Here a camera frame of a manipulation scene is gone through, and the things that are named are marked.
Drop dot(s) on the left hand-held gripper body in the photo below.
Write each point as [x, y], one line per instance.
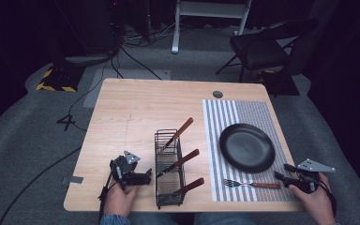
[122, 168]

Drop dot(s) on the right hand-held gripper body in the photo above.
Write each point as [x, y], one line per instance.
[309, 179]

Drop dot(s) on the person's right hand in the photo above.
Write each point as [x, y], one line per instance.
[320, 204]

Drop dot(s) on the person's left hand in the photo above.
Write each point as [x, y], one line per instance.
[117, 200]

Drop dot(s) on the person's left denim sleeve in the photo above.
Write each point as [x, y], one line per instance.
[114, 220]

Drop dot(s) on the black plate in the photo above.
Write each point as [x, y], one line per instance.
[247, 148]

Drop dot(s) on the grey tape strip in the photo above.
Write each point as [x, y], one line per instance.
[73, 179]

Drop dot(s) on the black tape cross mark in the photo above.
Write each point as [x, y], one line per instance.
[66, 122]

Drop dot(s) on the grey striped placemat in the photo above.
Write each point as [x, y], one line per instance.
[218, 112]

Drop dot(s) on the black yellow striped base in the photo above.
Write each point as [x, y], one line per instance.
[61, 79]

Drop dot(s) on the black folding chair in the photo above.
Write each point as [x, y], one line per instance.
[259, 48]

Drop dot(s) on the dark equipment cabinet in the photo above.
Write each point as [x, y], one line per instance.
[90, 28]

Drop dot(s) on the white metal stand frame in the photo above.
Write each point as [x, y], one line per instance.
[211, 9]

